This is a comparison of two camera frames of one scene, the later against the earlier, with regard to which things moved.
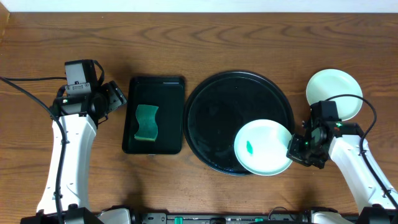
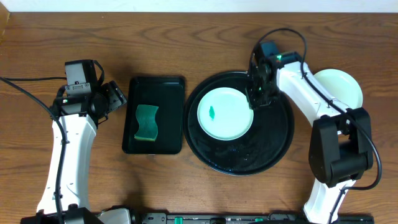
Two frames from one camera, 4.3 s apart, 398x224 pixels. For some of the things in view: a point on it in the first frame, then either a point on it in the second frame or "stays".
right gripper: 293,153 -> 254,101
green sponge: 148,128 stays
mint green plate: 328,83 stays
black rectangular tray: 168,93 stays
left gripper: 115,96 stays
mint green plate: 260,147 -> 224,113
